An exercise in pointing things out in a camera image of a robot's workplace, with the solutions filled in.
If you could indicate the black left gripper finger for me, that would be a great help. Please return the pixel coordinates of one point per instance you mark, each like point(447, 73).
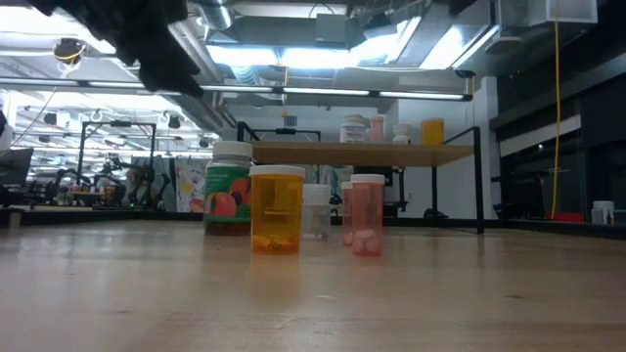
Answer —
point(148, 83)
point(166, 63)

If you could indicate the gummy vitamin bottle green label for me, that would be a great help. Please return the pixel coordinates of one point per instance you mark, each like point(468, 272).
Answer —
point(227, 195)

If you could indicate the white labelled medicine bottle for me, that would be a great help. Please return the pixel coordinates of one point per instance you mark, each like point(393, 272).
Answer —
point(353, 132)

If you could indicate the small clear pill bottle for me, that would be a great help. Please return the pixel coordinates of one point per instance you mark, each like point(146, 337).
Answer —
point(317, 195)

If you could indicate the slim pink pill bottle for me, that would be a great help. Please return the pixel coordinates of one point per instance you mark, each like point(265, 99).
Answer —
point(368, 210)
point(376, 129)
point(346, 210)

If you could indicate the background black robot arm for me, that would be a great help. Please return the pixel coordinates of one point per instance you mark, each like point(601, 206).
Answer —
point(142, 181)
point(63, 188)

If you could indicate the colourful printed banner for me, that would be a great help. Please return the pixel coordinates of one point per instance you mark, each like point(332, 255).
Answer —
point(188, 186)

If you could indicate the long LED light bar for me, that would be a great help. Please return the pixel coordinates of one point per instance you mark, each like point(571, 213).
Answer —
point(323, 91)

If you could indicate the dark computer monitor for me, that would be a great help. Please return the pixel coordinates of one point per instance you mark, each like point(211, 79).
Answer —
point(14, 171)

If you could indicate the amber pill bottle white cap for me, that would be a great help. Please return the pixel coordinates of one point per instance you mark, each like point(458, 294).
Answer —
point(276, 215)
point(432, 133)

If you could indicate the small plain white bottle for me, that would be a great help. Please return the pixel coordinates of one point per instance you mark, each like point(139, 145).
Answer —
point(401, 132)

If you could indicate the low red object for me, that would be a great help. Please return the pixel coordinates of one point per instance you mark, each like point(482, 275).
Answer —
point(567, 217)

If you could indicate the white plastic container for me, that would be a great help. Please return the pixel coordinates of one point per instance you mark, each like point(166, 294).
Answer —
point(604, 207)

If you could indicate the black metal frame stand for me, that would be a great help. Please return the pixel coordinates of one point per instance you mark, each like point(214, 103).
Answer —
point(117, 124)

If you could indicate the black aluminium table frame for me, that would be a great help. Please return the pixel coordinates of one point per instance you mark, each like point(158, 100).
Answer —
point(122, 215)

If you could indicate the wooden shelf black metal frame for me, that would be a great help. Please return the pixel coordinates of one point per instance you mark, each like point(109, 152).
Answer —
point(362, 154)

